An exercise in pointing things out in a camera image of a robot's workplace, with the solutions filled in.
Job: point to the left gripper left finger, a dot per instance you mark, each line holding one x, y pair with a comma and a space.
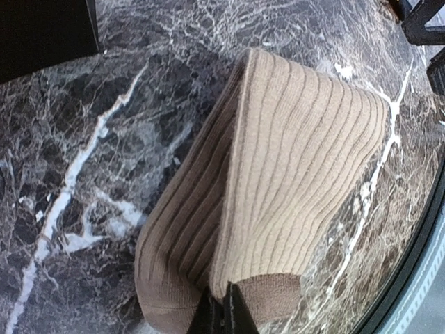
208, 317

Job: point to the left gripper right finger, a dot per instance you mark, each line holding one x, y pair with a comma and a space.
237, 317

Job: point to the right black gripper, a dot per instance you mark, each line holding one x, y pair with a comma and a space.
414, 20

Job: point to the brown ribbed sock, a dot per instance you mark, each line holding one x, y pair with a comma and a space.
275, 160

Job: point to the black display box with lid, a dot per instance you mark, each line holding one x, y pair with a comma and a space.
36, 34

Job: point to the black front rail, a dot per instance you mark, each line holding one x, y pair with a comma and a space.
432, 215

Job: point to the white slotted cable duct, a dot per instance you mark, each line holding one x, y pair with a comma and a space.
421, 308

